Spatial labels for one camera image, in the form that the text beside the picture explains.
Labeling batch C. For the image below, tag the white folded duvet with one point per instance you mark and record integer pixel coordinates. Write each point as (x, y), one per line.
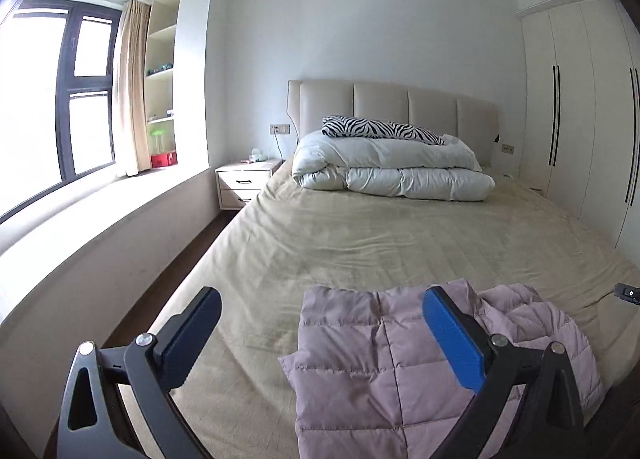
(391, 168)

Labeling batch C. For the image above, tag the black framed window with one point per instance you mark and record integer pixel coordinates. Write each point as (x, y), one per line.
(57, 65)

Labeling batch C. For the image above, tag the built-in wall shelf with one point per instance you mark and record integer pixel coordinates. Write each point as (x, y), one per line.
(159, 68)

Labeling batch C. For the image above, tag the green lamp on shelf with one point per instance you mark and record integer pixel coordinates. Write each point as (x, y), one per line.
(159, 142)

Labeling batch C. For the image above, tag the white bedside table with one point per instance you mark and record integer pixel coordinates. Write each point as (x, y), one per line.
(239, 183)

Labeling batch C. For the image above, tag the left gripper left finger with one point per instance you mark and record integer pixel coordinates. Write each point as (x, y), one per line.
(94, 422)

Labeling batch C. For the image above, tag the lilac puffer jacket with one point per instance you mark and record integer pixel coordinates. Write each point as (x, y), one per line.
(371, 381)

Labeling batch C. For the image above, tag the white wardrobe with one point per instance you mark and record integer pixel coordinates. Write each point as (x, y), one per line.
(581, 141)

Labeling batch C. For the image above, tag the wall power socket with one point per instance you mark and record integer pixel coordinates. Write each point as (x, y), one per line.
(279, 129)

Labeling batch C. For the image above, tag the zebra print pillow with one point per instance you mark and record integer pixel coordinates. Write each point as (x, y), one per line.
(342, 126)

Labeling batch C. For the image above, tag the white item on nightstand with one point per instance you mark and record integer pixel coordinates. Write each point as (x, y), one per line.
(256, 155)

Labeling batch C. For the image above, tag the beige bed sheet mattress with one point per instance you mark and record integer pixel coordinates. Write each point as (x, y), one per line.
(289, 240)

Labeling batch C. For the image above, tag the beige padded headboard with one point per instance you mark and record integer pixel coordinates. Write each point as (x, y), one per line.
(474, 121)

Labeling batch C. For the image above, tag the beige curtain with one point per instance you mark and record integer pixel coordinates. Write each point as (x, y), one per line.
(131, 145)

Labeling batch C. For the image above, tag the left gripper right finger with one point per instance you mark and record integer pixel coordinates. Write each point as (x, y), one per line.
(548, 422)

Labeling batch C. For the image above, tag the red box on shelf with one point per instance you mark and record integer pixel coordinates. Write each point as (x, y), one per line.
(164, 159)

